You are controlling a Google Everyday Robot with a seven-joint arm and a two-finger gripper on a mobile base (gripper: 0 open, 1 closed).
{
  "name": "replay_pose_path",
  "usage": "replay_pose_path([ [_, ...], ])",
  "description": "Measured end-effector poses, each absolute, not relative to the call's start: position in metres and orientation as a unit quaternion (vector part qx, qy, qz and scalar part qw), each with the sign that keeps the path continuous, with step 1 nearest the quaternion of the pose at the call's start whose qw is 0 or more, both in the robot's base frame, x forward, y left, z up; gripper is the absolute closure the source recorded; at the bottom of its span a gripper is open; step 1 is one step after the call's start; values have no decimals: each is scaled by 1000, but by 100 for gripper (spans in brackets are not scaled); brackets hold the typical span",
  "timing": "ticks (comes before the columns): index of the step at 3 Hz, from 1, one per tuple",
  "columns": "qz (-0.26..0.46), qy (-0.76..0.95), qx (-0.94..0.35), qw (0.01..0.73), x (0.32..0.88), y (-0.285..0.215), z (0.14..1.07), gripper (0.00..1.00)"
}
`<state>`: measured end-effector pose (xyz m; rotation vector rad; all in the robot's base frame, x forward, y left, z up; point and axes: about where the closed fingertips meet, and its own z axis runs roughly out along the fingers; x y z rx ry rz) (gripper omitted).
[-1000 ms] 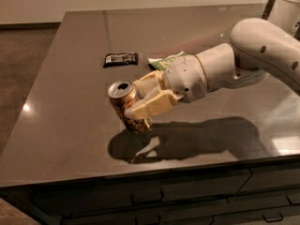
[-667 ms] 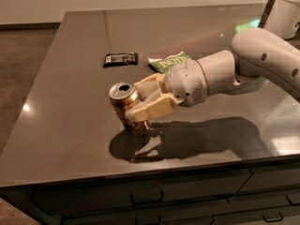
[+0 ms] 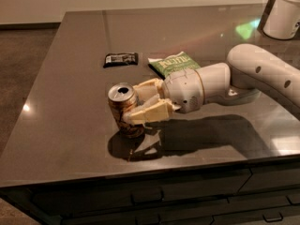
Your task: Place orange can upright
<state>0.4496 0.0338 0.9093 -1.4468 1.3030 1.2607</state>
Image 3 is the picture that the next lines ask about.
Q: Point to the black drawer handle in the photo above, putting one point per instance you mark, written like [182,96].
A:
[272,217]

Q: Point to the green chip bag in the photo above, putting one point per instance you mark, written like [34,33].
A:
[165,66]

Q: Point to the white robot base cylinder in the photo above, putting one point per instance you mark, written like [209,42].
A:
[283,20]

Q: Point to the dark drawer cabinet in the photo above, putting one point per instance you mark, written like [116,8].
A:
[226,195]

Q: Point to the black snack bar wrapper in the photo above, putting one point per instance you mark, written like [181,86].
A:
[121,59]

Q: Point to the orange drink can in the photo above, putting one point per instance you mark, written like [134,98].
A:
[122,98]

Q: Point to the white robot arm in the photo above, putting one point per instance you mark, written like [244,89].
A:
[248,71]

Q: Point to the black flat panel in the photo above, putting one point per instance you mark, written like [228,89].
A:
[267,10]

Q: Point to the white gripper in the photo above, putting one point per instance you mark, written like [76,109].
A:
[184,89]

